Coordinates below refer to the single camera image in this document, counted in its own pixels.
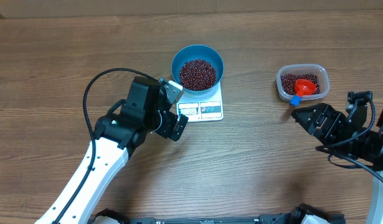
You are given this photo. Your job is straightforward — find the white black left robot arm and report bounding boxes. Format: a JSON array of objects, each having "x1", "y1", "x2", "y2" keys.
[{"x1": 38, "y1": 77, "x2": 188, "y2": 223}]

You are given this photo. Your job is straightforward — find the red plastic scoop blue handle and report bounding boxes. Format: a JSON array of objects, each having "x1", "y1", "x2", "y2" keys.
[{"x1": 290, "y1": 79, "x2": 316, "y2": 107}]

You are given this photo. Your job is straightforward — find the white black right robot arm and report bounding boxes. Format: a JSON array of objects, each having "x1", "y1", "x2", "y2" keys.
[{"x1": 291, "y1": 91, "x2": 383, "y2": 223}]

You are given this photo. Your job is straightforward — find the white digital kitchen scale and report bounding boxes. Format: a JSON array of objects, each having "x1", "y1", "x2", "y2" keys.
[{"x1": 176, "y1": 83, "x2": 224, "y2": 123}]

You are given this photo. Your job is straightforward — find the teal plastic bowl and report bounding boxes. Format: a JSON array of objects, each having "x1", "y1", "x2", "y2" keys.
[{"x1": 171, "y1": 45, "x2": 224, "y2": 90}]

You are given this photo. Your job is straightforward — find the red beans in bowl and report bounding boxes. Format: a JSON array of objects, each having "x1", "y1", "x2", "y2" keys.
[{"x1": 178, "y1": 58, "x2": 217, "y2": 91}]

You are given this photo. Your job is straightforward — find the red beans pile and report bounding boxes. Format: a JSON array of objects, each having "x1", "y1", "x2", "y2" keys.
[{"x1": 280, "y1": 73, "x2": 321, "y2": 95}]

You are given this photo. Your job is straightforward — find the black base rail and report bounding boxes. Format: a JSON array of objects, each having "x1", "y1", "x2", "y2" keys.
[{"x1": 87, "y1": 203, "x2": 346, "y2": 224}]

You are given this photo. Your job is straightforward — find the clear plastic bean container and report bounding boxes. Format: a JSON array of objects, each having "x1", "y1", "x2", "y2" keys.
[{"x1": 276, "y1": 64, "x2": 330, "y2": 102}]

